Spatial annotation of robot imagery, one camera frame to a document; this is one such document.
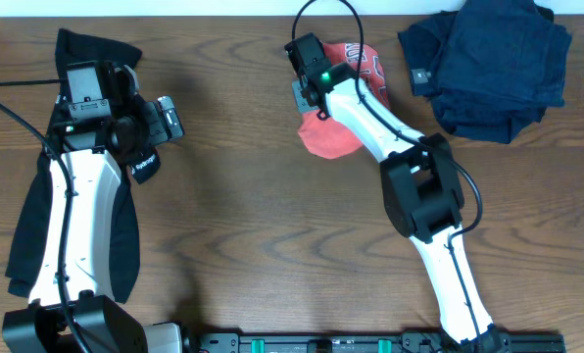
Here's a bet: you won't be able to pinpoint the red soccer t-shirt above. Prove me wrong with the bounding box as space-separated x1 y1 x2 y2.
298 43 390 160

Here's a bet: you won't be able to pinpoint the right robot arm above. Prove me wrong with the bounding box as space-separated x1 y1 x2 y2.
284 33 503 352

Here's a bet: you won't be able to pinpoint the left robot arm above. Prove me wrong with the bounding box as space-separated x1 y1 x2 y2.
2 61 184 352

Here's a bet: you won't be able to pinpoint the folded navy blue clothes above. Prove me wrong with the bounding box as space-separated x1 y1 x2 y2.
398 0 572 144

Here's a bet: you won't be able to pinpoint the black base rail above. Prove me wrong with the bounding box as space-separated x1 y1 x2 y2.
139 321 566 353

